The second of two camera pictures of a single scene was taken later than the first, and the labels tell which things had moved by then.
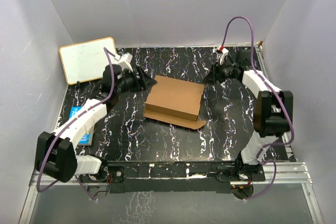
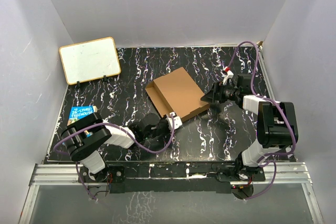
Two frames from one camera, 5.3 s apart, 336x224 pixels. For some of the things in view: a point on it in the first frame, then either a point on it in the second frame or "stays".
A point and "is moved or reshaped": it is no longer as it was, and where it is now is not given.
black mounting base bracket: x=163 y=177 stays
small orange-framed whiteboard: x=85 y=61 stays
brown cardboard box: x=175 y=101 is moved or reshaped
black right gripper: x=215 y=74 to x=216 y=93
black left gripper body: x=130 y=82 to x=161 y=129
